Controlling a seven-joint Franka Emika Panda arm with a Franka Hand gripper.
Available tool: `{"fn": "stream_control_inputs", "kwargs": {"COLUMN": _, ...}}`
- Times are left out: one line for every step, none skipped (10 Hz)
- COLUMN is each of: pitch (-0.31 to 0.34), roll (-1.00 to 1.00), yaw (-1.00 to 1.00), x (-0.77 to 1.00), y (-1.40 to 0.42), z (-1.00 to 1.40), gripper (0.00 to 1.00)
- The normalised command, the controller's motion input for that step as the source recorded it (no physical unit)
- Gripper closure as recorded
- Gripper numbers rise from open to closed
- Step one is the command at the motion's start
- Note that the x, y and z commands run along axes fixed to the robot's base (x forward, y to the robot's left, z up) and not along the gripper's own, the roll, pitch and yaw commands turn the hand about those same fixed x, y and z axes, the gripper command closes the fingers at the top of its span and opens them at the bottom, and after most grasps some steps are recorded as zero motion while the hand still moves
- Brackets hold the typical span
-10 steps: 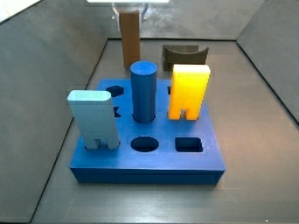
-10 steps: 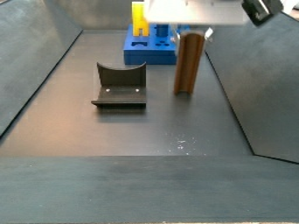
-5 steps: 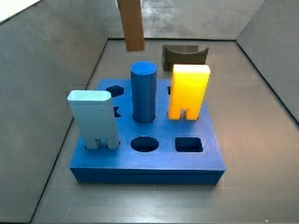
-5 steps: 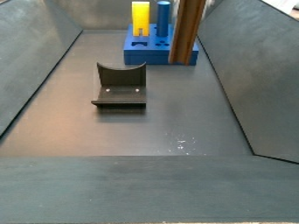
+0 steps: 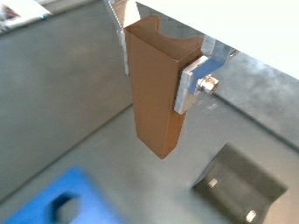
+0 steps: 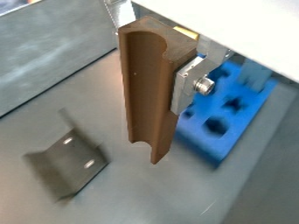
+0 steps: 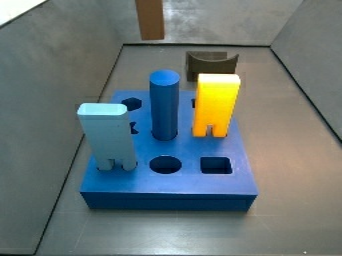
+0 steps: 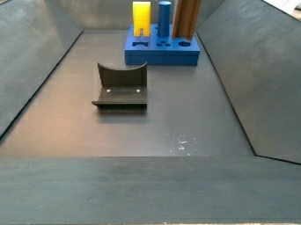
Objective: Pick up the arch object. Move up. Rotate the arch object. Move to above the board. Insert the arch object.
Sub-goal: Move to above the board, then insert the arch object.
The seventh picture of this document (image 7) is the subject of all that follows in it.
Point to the brown arch block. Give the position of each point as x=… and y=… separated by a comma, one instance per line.
x=151, y=20

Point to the blue peg board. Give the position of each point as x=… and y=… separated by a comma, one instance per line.
x=190, y=173

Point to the dark blue cylinder peg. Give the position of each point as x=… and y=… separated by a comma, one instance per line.
x=164, y=103

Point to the light blue slotted block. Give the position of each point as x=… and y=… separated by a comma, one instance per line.
x=106, y=126

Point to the yellow slotted block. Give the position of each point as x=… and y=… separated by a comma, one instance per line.
x=217, y=94

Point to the dark grey curved stand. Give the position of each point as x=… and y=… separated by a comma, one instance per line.
x=209, y=62

